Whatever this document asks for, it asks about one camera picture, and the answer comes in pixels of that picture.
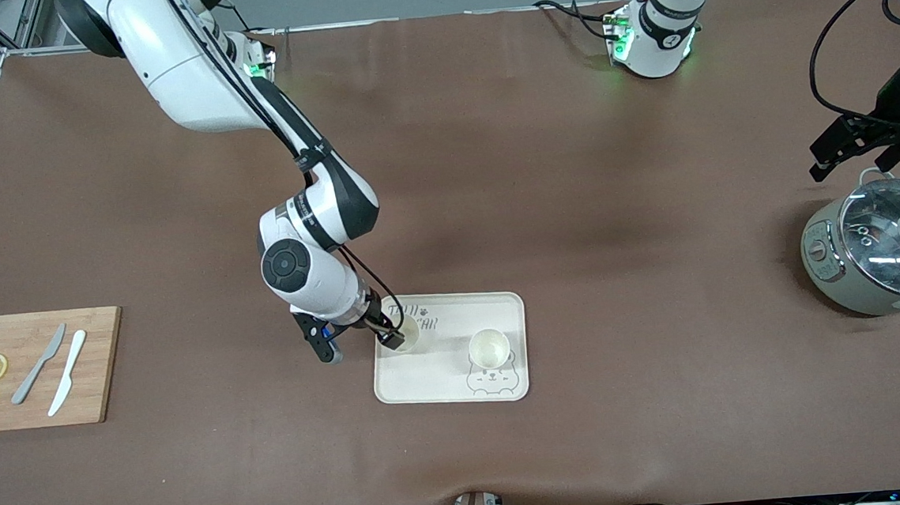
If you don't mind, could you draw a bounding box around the cream tray with bear print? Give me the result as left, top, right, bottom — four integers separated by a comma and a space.
367, 286, 532, 411

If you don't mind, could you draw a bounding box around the glass pot lid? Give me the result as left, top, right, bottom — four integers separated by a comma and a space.
836, 178, 900, 297

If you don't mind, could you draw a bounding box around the grey electric cooking pot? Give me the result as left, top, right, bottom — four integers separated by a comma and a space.
796, 166, 900, 331

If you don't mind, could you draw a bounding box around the brown table mat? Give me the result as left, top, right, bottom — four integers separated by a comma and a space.
0, 0, 900, 505

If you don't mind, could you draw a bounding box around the wooden cutting board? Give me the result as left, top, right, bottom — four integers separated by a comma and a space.
0, 306, 129, 432

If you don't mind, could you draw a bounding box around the white plastic knife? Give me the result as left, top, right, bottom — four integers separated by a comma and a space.
41, 329, 93, 418

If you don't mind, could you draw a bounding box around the grey plastic knife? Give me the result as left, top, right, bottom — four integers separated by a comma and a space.
6, 322, 72, 406

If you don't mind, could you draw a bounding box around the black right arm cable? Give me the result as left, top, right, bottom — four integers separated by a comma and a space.
163, 0, 408, 352

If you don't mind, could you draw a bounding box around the black left base cable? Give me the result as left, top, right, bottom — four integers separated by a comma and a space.
533, 0, 618, 45

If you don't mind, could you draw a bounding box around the black base cable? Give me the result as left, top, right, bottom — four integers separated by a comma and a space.
220, 0, 259, 35
533, 0, 618, 45

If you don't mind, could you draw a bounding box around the black right base cable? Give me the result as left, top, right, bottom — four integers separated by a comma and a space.
220, 0, 259, 35

